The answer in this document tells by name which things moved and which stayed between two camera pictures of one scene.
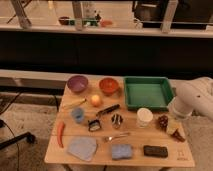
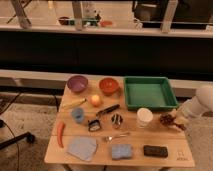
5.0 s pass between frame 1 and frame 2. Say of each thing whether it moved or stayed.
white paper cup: stayed
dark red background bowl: stayed
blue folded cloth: stayed
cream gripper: moved
